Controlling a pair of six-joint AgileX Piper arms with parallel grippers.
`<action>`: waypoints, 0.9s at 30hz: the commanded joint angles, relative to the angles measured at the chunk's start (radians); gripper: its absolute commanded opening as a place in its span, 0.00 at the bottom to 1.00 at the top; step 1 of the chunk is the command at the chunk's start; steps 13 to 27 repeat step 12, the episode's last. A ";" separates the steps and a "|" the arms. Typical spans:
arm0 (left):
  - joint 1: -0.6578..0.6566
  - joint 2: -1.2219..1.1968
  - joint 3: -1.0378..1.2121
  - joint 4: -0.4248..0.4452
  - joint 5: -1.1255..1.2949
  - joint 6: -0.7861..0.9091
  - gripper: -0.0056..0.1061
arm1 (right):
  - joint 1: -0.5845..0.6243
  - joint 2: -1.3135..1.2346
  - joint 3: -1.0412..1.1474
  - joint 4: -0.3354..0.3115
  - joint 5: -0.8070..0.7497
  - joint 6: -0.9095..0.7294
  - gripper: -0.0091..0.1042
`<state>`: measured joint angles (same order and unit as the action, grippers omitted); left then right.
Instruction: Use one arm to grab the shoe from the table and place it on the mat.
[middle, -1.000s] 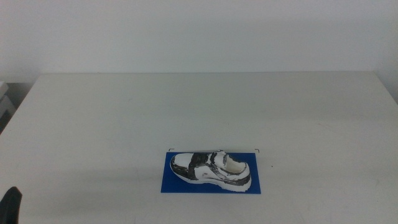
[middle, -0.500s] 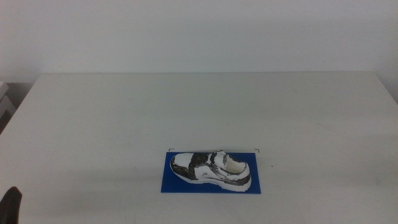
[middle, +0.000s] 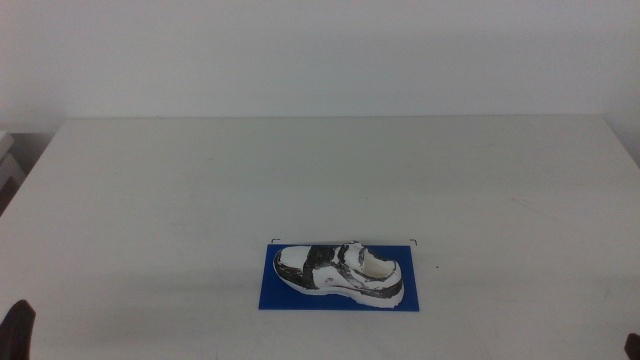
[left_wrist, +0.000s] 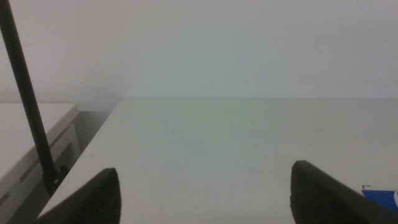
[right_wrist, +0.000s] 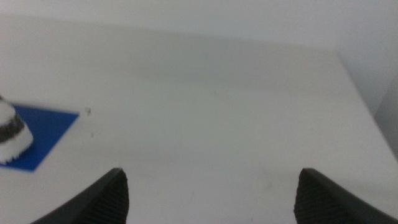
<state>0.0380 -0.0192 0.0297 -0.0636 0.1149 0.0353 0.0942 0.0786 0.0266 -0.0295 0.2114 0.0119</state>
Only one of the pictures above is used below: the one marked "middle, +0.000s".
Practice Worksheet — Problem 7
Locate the white and black shoe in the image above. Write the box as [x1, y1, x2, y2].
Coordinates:
[272, 240, 406, 309]

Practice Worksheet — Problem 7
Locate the blue rectangular mat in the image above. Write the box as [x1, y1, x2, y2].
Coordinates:
[257, 243, 421, 313]

